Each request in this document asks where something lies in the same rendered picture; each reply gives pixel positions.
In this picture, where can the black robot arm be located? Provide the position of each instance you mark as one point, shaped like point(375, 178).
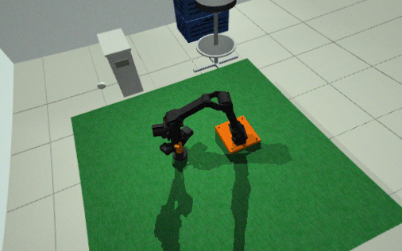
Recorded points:
point(174, 119)

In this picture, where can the orange knob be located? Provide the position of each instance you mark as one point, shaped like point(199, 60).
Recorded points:
point(179, 148)

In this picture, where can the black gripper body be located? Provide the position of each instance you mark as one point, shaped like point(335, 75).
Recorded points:
point(175, 140)

